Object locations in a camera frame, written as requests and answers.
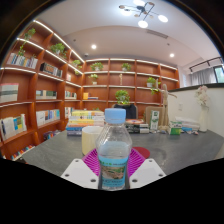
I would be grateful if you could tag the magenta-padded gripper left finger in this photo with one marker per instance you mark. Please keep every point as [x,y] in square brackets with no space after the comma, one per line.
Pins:
[78,173]

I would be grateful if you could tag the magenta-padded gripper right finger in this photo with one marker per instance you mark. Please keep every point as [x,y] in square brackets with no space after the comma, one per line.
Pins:
[148,173]

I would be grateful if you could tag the clear blue-capped water bottle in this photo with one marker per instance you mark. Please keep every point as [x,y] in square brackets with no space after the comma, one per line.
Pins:
[113,156]

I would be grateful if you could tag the cream ceramic cup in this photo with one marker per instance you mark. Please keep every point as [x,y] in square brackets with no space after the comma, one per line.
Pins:
[88,140]

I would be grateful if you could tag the colourful book stack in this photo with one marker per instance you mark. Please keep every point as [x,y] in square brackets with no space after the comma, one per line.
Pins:
[83,121]

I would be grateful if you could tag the small green white box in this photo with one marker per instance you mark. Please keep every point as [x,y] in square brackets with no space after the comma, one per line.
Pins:
[175,128]

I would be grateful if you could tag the tall green white carton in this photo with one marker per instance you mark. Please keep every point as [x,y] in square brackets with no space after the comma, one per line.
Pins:
[154,120]

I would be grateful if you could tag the black office chair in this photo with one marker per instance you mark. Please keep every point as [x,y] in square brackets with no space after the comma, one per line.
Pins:
[131,111]

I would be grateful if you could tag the wooden artist mannequin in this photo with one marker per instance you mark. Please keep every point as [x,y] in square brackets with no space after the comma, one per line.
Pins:
[164,106]

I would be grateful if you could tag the white vase with flowers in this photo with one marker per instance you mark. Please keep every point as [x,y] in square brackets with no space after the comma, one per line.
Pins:
[203,118]

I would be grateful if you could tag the wooden shelf unit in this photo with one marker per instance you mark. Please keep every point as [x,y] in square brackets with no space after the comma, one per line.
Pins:
[50,83]

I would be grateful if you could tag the grey curtain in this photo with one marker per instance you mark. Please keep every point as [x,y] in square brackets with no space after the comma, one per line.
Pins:
[203,76]

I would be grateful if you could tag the round recessed ceiling light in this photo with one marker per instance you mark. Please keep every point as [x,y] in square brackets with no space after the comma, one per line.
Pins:
[171,55]
[93,46]

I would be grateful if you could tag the branched ceiling lamp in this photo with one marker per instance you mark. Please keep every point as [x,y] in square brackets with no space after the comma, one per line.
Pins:
[143,23]

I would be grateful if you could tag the black track light rail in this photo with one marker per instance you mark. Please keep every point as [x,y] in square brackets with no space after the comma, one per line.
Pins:
[205,62]

